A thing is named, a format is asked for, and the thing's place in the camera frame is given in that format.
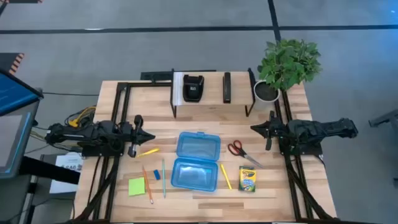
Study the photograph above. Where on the blue-screen monitor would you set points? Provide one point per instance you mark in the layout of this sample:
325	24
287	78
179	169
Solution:
15	93

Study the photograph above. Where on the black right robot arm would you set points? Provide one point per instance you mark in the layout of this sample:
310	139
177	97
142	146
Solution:
317	130

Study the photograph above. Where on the teal pencil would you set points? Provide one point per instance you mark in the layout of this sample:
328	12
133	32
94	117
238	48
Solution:
163	179

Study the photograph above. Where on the yellow pencil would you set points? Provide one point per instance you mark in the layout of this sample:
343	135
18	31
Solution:
226	176

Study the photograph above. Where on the green leafy plant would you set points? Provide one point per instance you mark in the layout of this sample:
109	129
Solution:
289	63

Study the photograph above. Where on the orange pencil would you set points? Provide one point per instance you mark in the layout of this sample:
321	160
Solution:
147	184

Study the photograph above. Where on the wooden shelf riser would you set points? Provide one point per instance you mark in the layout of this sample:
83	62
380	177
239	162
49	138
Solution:
213	90

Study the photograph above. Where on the black power strip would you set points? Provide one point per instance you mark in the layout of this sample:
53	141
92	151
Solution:
155	75

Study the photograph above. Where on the black stapler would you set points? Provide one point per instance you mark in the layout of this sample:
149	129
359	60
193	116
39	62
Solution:
227	87

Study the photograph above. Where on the green sticky note pad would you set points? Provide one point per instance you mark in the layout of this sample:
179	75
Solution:
136	186

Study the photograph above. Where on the hazard-striped floor mat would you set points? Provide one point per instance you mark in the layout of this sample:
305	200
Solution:
14	63

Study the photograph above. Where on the white plant pot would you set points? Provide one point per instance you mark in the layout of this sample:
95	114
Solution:
266	91

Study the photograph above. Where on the black cart bar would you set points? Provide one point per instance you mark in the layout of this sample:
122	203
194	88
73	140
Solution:
49	170

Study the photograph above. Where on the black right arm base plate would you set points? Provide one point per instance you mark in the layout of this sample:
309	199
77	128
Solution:
314	151

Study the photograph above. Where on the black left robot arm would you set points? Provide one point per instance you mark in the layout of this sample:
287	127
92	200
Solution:
90	133

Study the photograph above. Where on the white paper sheet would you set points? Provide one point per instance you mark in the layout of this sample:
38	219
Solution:
66	161

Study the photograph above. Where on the grey panel under monitor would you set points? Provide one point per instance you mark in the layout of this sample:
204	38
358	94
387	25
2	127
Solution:
12	140

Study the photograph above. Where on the blue plastic pencil box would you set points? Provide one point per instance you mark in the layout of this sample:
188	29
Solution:
196	161

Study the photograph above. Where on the grey furniture leg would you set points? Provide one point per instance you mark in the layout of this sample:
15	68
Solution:
385	118

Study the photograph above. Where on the blue eraser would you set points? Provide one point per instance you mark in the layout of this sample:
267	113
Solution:
157	174

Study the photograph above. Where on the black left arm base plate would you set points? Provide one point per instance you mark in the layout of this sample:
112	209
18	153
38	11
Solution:
99	153

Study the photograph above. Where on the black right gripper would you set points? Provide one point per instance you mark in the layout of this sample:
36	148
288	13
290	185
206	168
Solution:
272	130

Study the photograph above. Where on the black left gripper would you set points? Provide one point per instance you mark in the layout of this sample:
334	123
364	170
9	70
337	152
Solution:
135	137

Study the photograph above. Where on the crayon box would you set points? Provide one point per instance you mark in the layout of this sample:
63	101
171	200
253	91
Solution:
247	179

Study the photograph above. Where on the yellow highlighter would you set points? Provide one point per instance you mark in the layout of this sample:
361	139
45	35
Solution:
148	152

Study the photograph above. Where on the black hole punch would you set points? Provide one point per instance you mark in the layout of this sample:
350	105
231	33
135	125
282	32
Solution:
193	88

